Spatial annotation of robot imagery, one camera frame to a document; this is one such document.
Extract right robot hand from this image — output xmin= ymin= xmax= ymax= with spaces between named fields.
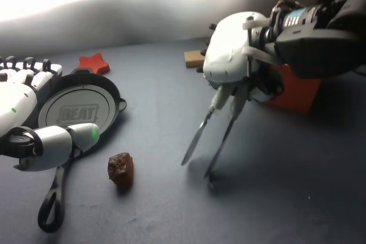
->
xmin=196 ymin=11 xmax=285 ymax=105

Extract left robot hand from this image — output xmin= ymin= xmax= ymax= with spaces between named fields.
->
xmin=0 ymin=55 xmax=101 ymax=172

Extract metal tongs with white grips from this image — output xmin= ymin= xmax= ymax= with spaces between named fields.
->
xmin=180 ymin=83 xmax=250 ymax=179

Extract brown food chunk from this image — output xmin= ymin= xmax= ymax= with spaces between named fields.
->
xmin=108 ymin=152 xmax=134 ymax=186

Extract black toy frying pan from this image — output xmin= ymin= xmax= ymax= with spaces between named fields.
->
xmin=37 ymin=68 xmax=129 ymax=233

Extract tan wooden block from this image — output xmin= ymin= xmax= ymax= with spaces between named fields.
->
xmin=184 ymin=50 xmax=206 ymax=69

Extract large orange block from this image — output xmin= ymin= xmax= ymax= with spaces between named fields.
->
xmin=257 ymin=63 xmax=324 ymax=113

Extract red star block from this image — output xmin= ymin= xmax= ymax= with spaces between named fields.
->
xmin=78 ymin=53 xmax=112 ymax=75

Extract white backdrop sheet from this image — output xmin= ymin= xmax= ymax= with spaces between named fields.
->
xmin=0 ymin=0 xmax=366 ymax=59

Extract grey table cloth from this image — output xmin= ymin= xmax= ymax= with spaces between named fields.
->
xmin=0 ymin=37 xmax=366 ymax=244

